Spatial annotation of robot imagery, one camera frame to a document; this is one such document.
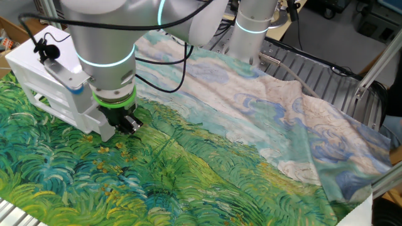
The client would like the round silver base plate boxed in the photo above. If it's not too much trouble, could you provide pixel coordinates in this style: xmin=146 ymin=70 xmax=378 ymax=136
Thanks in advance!
xmin=268 ymin=6 xmax=290 ymax=31

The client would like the light wooden desk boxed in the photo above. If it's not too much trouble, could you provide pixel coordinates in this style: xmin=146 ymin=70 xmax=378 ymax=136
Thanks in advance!
xmin=200 ymin=0 xmax=310 ymax=42

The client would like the black power cable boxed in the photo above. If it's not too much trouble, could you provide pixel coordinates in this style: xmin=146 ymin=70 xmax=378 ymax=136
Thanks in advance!
xmin=215 ymin=18 xmax=237 ymax=37

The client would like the open brown cardboard box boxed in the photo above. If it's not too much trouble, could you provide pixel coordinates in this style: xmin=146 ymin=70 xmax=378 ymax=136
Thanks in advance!
xmin=0 ymin=16 xmax=43 ymax=79

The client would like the grey cable with metal plug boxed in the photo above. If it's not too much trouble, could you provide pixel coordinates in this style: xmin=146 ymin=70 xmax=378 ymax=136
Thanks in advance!
xmin=259 ymin=52 xmax=321 ymax=99

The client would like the aluminium frame post with foot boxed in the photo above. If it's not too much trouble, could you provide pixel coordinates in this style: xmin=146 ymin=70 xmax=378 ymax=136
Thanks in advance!
xmin=354 ymin=37 xmax=402 ymax=101

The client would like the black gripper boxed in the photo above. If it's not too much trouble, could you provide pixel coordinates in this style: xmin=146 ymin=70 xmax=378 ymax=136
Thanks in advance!
xmin=97 ymin=103 xmax=144 ymax=135

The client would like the white plastic drawer cabinet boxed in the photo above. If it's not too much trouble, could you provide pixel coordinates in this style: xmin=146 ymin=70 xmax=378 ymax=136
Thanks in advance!
xmin=5 ymin=24 xmax=95 ymax=126

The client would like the green flange ring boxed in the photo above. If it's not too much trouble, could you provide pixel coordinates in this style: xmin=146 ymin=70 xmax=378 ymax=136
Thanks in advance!
xmin=92 ymin=85 xmax=138 ymax=110

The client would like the wrist camera on silver bracket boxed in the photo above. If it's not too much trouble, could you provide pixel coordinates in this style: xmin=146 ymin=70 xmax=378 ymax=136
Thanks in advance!
xmin=33 ymin=38 xmax=92 ymax=95

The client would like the brown wooden side desk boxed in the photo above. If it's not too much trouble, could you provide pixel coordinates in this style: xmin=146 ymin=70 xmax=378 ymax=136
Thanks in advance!
xmin=381 ymin=146 xmax=402 ymax=208

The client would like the black monitor cable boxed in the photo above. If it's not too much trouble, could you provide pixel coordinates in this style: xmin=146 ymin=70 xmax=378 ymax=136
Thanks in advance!
xmin=265 ymin=36 xmax=389 ymax=128

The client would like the painted landscape print tablecloth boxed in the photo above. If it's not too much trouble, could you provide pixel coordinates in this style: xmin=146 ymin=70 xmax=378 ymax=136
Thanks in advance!
xmin=0 ymin=30 xmax=393 ymax=226

